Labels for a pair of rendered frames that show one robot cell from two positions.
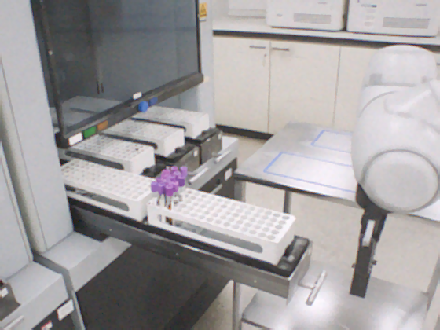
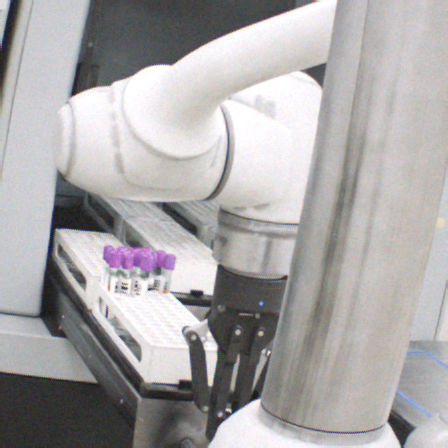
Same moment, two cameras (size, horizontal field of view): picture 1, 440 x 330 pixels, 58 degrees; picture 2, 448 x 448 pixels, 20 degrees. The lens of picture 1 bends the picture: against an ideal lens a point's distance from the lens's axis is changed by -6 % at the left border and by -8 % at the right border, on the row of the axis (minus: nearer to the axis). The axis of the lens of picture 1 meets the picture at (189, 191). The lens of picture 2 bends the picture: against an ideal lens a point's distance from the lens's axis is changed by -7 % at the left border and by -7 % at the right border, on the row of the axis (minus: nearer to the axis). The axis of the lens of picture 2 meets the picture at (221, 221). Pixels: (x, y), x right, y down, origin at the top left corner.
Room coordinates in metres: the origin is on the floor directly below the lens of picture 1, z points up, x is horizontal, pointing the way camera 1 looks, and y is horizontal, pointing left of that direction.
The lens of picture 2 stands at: (-0.55, -1.08, 1.29)
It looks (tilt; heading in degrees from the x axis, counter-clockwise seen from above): 10 degrees down; 37
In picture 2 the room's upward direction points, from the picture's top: 9 degrees clockwise
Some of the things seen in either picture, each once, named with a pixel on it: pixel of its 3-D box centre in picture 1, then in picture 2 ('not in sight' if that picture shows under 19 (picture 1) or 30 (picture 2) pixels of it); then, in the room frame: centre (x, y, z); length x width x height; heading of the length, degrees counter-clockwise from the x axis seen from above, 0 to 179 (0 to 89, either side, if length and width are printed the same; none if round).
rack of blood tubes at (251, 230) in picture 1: (218, 223); (154, 335); (0.72, -0.06, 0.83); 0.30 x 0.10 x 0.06; 57
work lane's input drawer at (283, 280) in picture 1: (166, 227); (124, 342); (0.80, 0.06, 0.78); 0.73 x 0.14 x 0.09; 56
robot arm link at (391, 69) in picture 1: (396, 103); (264, 138); (0.54, -0.30, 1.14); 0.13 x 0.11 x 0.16; 156
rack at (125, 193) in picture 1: (104, 188); (100, 273); (0.90, 0.21, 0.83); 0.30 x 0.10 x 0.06; 56
